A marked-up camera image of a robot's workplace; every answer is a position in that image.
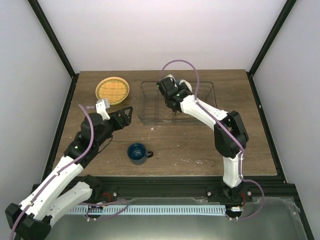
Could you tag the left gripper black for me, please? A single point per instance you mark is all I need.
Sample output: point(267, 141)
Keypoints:
point(121, 125)

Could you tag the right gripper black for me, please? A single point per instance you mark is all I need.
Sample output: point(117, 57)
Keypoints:
point(183, 86)

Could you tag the teal and white bowl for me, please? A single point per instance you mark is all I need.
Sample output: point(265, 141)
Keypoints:
point(183, 84)

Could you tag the black wire dish rack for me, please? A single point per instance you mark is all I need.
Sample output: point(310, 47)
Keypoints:
point(152, 109)

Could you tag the dark blue enamel mug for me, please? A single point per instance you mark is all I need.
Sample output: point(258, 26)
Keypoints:
point(138, 153)

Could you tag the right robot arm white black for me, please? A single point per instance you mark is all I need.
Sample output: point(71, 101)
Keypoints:
point(230, 135)

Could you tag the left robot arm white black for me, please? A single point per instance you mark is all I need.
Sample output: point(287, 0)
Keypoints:
point(34, 217)

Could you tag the yellow woven bamboo plate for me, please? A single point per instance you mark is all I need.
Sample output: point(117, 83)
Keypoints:
point(115, 89)

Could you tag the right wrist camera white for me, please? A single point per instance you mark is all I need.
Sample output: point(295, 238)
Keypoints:
point(170, 76)

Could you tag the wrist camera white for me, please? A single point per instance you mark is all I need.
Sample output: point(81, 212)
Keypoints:
point(170, 76)
point(101, 107)

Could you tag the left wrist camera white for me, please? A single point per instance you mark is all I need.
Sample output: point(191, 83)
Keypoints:
point(101, 107)

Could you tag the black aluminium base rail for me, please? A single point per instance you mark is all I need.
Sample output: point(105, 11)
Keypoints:
point(130, 187)

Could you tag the light blue slotted cable duct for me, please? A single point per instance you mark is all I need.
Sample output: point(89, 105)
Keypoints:
point(150, 210)

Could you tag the right black frame post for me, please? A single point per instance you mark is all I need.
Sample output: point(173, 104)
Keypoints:
point(282, 17)

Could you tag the black frame post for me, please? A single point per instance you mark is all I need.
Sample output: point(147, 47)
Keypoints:
point(282, 17)
point(44, 22)

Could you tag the left black frame post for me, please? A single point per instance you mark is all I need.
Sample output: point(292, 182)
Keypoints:
point(44, 22)

